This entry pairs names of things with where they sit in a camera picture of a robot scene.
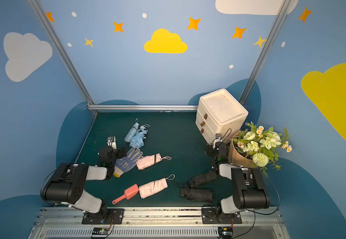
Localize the black umbrella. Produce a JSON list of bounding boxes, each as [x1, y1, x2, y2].
[[180, 188, 214, 203], [188, 170, 217, 188]]

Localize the pink umbrella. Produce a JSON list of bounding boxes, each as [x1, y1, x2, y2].
[[139, 174, 175, 199], [136, 153, 172, 170]]

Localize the white three-drawer cabinet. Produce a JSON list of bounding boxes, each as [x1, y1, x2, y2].
[[195, 89, 249, 144]]

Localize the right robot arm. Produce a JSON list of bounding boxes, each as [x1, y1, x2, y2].
[[204, 141, 270, 223]]

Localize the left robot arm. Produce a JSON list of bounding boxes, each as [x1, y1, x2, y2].
[[40, 146, 127, 225]]

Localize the rolled light blue umbrella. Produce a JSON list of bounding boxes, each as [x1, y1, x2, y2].
[[124, 118, 139, 143]]

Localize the loose light blue umbrella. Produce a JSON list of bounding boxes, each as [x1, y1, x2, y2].
[[130, 124, 150, 148]]

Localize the beige ribbed flower pot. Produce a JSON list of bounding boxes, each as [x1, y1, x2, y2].
[[228, 141, 256, 168]]

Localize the blue dotted work glove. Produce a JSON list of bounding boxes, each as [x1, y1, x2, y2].
[[113, 148, 143, 178]]

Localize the pink plastic scoop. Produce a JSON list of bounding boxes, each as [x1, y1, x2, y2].
[[112, 184, 139, 205]]

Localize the white green artificial flowers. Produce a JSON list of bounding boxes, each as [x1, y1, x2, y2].
[[231, 122, 292, 176]]

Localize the left controller board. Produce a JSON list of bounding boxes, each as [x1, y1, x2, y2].
[[91, 227, 110, 237]]

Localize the controller board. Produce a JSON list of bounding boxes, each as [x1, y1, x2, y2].
[[91, 227, 110, 237], [217, 227, 233, 239]]

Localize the right controller board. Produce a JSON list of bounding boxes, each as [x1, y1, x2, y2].
[[217, 227, 233, 239]]

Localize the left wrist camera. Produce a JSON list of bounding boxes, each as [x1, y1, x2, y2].
[[107, 136, 117, 149]]

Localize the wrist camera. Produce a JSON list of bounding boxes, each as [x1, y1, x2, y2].
[[107, 136, 117, 149], [212, 134, 222, 144]]

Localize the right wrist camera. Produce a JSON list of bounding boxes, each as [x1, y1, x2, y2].
[[212, 134, 222, 144]]

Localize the horizontal aluminium frame bar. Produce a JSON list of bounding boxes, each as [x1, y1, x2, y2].
[[88, 104, 198, 111]]

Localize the right aluminium frame post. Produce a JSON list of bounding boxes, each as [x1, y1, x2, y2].
[[239, 0, 292, 105]]

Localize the aluminium frame post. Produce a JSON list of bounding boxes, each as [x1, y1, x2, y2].
[[27, 0, 94, 106], [239, 0, 292, 105]]

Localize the left aluminium frame post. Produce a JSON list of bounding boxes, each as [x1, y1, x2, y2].
[[27, 0, 94, 106]]

